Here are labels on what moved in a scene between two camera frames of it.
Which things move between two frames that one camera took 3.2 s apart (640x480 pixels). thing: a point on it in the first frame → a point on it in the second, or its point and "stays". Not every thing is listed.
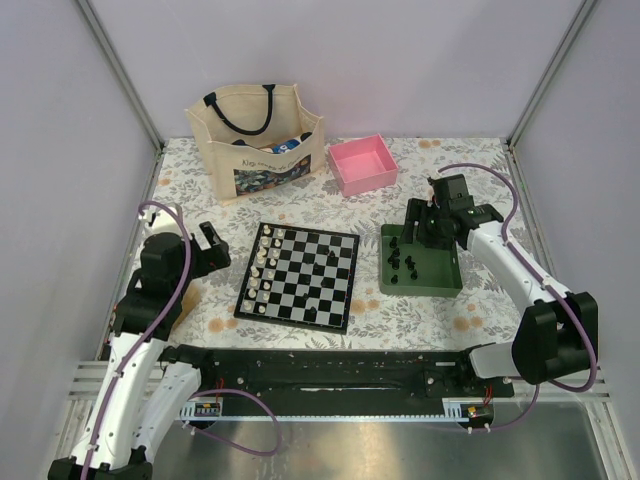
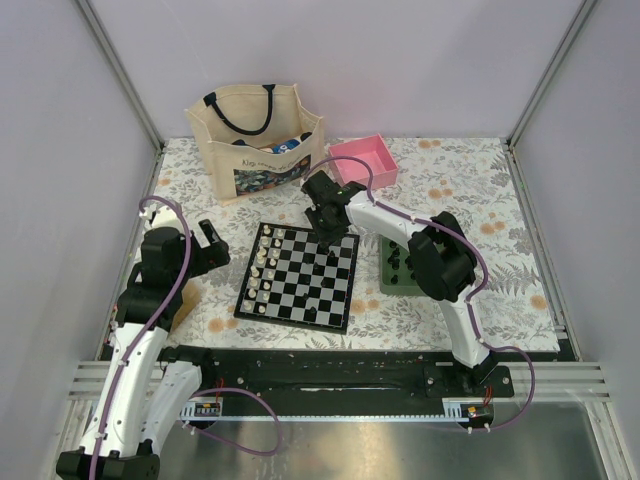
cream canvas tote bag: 255,136 stays
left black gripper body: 205,261 stays
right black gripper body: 430,231 → 327,232
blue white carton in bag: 285,146 stays
